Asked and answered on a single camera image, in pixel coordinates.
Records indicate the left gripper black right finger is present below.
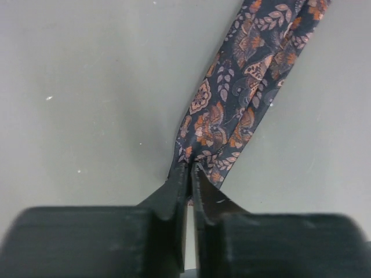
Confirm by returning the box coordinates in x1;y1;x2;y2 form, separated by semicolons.
191;163;370;277

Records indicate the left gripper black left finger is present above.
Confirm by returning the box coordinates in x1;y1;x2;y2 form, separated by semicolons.
1;163;187;277

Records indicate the dark purple patterned tie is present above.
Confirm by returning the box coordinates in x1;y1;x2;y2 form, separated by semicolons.
172;0;330;188

